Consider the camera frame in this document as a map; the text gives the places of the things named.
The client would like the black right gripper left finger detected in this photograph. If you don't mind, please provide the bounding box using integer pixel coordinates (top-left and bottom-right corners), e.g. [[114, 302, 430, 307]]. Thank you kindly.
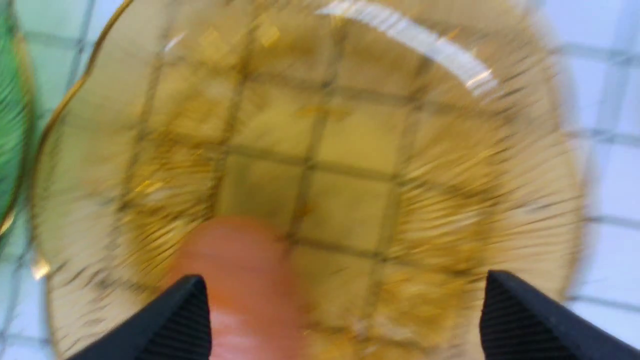
[[71, 275, 213, 360]]

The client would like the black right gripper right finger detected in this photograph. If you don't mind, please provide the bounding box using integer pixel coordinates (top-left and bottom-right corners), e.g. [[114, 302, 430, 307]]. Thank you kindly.
[[478, 269, 640, 360]]

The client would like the orange potato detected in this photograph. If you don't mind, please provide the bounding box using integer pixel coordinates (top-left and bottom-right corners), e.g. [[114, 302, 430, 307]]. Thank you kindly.
[[166, 217, 306, 360]]

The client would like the amber glass leaf plate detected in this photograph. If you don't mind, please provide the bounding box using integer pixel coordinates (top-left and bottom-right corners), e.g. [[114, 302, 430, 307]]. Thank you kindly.
[[30, 0, 585, 360]]

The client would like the green glass leaf plate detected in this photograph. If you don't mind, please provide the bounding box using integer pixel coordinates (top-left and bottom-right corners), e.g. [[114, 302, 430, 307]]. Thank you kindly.
[[0, 0, 35, 234]]

